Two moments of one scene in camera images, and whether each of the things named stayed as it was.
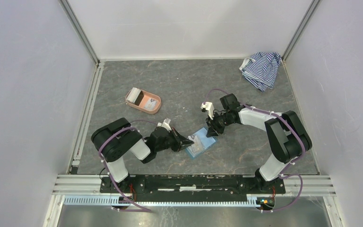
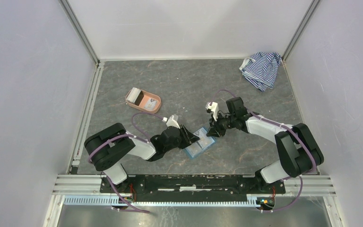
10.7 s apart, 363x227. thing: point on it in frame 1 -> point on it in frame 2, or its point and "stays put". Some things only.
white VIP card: [196, 146] -> [201, 133]
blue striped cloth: [261, 69] stays put
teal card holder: [201, 142] stays put
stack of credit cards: [133, 95] stays put
